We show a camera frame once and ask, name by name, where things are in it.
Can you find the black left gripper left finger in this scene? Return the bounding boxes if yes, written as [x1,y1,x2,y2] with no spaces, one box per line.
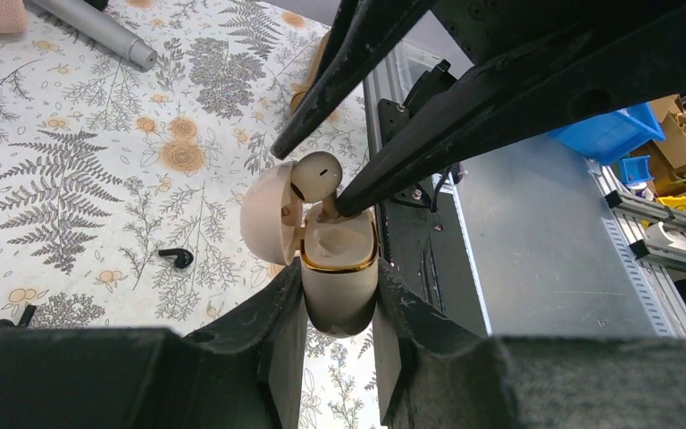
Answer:
[0,262,306,428]

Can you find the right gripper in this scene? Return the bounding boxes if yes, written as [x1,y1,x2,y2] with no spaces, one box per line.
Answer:
[337,1,686,215]

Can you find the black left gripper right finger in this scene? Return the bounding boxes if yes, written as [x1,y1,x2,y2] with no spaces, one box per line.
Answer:
[372,263,686,428]

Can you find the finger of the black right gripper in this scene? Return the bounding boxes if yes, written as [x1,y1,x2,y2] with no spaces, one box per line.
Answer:
[271,0,435,160]

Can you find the beige earbuds charging case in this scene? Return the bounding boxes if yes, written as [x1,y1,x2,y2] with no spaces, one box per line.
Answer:
[240,161,379,338]

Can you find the beige earbud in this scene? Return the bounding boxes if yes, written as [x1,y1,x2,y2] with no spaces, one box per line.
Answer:
[290,151,342,219]

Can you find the black earbud near case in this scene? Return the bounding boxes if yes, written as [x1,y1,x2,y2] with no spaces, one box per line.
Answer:
[157,248,195,269]

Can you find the gold microphone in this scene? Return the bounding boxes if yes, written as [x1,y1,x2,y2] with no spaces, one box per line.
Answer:
[289,31,330,117]

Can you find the blue plastic bin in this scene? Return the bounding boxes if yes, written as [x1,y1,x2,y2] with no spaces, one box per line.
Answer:
[547,103,665,164]

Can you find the floral table mat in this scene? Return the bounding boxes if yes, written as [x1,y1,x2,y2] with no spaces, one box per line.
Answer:
[0,1,380,428]

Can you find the black earbud far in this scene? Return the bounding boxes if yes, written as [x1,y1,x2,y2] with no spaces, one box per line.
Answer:
[0,303,38,331]

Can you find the silver microphone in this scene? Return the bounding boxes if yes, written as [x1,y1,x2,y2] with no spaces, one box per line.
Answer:
[33,0,158,71]

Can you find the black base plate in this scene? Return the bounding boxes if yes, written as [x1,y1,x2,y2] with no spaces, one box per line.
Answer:
[364,59,492,339]

